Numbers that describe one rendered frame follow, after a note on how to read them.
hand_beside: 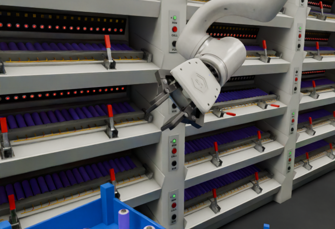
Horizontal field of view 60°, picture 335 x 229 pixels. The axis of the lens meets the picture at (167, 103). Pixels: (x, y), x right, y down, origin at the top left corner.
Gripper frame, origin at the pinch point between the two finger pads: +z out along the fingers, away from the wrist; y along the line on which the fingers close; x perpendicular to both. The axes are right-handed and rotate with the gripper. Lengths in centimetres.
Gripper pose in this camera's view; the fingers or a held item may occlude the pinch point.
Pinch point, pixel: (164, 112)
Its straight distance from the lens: 49.9
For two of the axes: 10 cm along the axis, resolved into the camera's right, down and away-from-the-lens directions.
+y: 6.2, 7.9, 0.6
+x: -5.9, 4.2, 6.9
